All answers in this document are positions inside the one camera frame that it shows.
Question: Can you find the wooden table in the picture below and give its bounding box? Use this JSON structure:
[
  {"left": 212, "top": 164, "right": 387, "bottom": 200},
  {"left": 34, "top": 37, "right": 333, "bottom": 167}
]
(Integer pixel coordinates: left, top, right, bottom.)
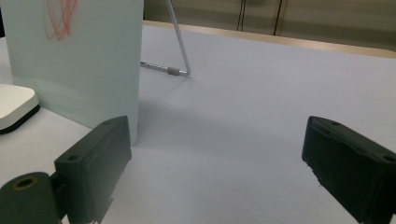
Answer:
[{"left": 143, "top": 20, "right": 396, "bottom": 60}]

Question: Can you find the metal wire board stand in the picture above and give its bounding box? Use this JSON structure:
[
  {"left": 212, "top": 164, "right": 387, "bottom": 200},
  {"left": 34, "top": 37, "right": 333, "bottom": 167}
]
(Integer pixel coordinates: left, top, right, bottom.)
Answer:
[{"left": 139, "top": 0, "right": 191, "bottom": 77}]

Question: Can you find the white table mat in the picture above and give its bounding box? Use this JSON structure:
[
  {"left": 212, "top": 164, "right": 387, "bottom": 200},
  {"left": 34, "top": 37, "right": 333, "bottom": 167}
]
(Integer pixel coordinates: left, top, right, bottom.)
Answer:
[{"left": 0, "top": 24, "right": 396, "bottom": 224}]

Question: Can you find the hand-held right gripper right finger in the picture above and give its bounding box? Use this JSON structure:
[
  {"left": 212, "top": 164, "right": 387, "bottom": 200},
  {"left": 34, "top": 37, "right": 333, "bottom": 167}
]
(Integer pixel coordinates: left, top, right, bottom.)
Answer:
[{"left": 301, "top": 115, "right": 396, "bottom": 224}]

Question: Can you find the white board eraser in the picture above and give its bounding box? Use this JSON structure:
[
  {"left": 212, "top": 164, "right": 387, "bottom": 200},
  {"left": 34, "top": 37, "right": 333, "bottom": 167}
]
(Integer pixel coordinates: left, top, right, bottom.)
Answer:
[{"left": 0, "top": 83, "right": 41, "bottom": 135}]

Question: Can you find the pale green glass whiteboard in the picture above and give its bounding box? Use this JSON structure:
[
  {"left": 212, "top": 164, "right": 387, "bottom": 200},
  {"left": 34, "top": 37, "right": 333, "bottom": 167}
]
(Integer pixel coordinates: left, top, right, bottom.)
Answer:
[{"left": 0, "top": 0, "right": 145, "bottom": 146}]

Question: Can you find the black hanging cable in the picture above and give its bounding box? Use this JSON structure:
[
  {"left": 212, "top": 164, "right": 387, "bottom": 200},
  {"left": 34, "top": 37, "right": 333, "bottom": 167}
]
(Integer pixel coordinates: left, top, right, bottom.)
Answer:
[{"left": 236, "top": 0, "right": 244, "bottom": 32}]

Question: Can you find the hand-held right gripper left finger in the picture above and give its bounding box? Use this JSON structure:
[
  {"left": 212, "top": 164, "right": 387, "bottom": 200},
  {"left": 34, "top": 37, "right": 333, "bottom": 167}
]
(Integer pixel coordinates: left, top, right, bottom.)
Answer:
[{"left": 54, "top": 115, "right": 133, "bottom": 224}]

